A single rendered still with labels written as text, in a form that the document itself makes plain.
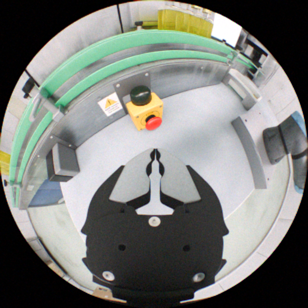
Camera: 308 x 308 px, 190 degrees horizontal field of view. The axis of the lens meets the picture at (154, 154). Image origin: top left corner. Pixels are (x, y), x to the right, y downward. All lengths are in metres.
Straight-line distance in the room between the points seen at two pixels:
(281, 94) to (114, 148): 4.16
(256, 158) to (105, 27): 0.71
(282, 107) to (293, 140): 3.73
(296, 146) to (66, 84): 0.60
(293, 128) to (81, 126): 0.61
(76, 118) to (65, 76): 0.11
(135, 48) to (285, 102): 4.07
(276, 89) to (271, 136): 3.67
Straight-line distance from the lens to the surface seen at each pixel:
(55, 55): 0.52
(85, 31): 0.51
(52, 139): 0.29
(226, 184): 0.31
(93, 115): 0.26
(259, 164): 0.38
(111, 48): 0.21
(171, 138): 0.25
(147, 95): 0.20
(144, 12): 0.53
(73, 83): 0.23
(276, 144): 0.43
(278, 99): 4.10
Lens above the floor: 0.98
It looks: 77 degrees down
